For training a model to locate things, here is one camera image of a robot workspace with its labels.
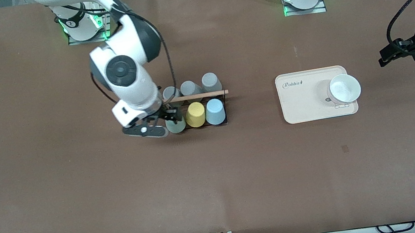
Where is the pale green cup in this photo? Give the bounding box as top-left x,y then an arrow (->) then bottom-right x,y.
165,114 -> 188,136

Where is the light blue cup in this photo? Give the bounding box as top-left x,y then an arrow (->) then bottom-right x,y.
203,97 -> 228,127

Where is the yellow cup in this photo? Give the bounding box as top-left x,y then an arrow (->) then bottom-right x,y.
183,100 -> 209,130

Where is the grey cup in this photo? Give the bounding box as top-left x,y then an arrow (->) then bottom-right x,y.
200,71 -> 223,94
179,79 -> 204,98
161,85 -> 182,101

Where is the white bowl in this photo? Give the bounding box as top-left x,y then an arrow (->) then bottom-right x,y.
325,71 -> 364,108

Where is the cream rabbit print tray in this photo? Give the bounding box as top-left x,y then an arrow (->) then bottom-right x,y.
274,63 -> 360,126

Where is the black wire cup rack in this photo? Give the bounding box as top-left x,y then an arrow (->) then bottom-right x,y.
157,88 -> 234,135

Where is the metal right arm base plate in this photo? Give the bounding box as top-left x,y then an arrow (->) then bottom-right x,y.
62,0 -> 113,47

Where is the black looped floor cable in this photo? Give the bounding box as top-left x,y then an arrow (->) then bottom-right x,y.
376,220 -> 415,233

